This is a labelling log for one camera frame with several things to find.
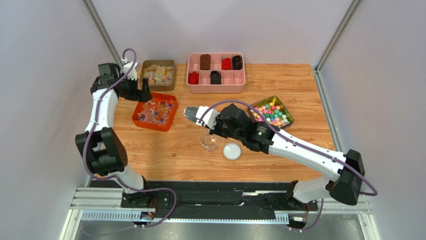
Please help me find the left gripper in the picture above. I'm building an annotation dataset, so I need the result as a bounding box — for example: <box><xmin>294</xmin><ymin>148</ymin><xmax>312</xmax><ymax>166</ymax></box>
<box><xmin>119</xmin><ymin>74</ymin><xmax>153</xmax><ymax>103</ymax></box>

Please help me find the orange tray of lollipops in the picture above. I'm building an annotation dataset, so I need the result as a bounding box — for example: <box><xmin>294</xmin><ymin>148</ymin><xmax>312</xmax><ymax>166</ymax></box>
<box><xmin>131</xmin><ymin>92</ymin><xmax>178</xmax><ymax>132</ymax></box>

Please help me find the bronze tin of gummy candies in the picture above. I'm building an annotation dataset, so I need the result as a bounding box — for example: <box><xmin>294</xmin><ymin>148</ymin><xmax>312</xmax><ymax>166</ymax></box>
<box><xmin>140</xmin><ymin>59</ymin><xmax>177</xmax><ymax>92</ymax></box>

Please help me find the silver metal scoop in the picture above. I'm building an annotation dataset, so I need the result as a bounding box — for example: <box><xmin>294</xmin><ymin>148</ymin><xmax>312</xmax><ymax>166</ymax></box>
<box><xmin>183</xmin><ymin>106</ymin><xmax>200</xmax><ymax>124</ymax></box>

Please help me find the green tin of star candies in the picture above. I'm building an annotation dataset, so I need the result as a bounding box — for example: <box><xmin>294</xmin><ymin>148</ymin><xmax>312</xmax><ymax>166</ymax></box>
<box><xmin>247</xmin><ymin>95</ymin><xmax>294</xmax><ymax>129</ymax></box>

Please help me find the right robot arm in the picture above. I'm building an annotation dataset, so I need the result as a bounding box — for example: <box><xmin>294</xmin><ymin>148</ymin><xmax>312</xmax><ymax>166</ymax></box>
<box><xmin>196</xmin><ymin>104</ymin><xmax>365</xmax><ymax>206</ymax></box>

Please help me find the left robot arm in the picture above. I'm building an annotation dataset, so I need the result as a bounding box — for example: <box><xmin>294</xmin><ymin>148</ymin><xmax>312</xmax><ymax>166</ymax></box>
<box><xmin>75</xmin><ymin>59</ymin><xmax>153</xmax><ymax>194</ymax></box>

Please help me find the clear glass jar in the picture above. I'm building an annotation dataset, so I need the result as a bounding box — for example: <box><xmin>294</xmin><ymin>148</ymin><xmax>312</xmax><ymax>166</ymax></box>
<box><xmin>200</xmin><ymin>131</ymin><xmax>219</xmax><ymax>152</ymax></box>

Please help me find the white jar lid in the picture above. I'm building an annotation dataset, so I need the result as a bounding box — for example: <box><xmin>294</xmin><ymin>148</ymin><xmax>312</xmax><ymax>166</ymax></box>
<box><xmin>222</xmin><ymin>142</ymin><xmax>242</xmax><ymax>161</ymax></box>

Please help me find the red candy lower compartment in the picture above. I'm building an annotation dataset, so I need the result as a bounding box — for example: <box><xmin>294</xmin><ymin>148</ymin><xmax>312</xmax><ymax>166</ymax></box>
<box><xmin>188</xmin><ymin>71</ymin><xmax>200</xmax><ymax>85</ymax></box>

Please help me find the black candy lower compartment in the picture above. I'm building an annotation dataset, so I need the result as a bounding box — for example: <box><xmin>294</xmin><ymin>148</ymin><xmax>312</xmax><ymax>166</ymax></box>
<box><xmin>210</xmin><ymin>70</ymin><xmax>222</xmax><ymax>85</ymax></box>

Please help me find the black candy compartment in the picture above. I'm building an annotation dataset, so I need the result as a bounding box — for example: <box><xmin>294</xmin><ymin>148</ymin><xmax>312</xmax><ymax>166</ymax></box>
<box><xmin>231</xmin><ymin>55</ymin><xmax>244</xmax><ymax>70</ymax></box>
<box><xmin>210</xmin><ymin>70</ymin><xmax>222</xmax><ymax>85</ymax></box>

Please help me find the pink divided organizer box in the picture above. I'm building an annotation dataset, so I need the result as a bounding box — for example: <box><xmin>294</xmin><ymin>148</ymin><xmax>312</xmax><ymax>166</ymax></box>
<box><xmin>185</xmin><ymin>52</ymin><xmax>246</xmax><ymax>94</ymax></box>

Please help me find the black candy upper compartment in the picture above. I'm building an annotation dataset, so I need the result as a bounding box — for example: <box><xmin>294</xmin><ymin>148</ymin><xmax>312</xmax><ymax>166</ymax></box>
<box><xmin>231</xmin><ymin>55</ymin><xmax>244</xmax><ymax>70</ymax></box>

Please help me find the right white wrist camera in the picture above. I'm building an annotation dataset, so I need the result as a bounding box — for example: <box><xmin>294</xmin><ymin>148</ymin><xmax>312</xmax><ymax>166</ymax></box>
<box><xmin>195</xmin><ymin>106</ymin><xmax>220</xmax><ymax>130</ymax></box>

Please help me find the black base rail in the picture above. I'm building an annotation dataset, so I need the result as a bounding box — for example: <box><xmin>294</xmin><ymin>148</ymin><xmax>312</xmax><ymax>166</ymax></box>
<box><xmin>89</xmin><ymin>179</ymin><xmax>320</xmax><ymax>221</ymax></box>

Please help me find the right aluminium frame post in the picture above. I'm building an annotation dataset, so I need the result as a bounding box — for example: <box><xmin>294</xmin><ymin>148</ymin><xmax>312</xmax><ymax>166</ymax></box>
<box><xmin>314</xmin><ymin>0</ymin><xmax>363</xmax><ymax>73</ymax></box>

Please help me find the aluminium frame post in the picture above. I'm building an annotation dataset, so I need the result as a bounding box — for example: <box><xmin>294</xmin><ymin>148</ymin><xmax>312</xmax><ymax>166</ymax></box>
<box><xmin>314</xmin><ymin>0</ymin><xmax>363</xmax><ymax>73</ymax></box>
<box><xmin>81</xmin><ymin>0</ymin><xmax>123</xmax><ymax>69</ymax></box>

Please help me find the left aluminium frame post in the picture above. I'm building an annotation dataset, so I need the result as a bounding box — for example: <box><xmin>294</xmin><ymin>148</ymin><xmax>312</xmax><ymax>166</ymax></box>
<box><xmin>81</xmin><ymin>0</ymin><xmax>123</xmax><ymax>69</ymax></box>

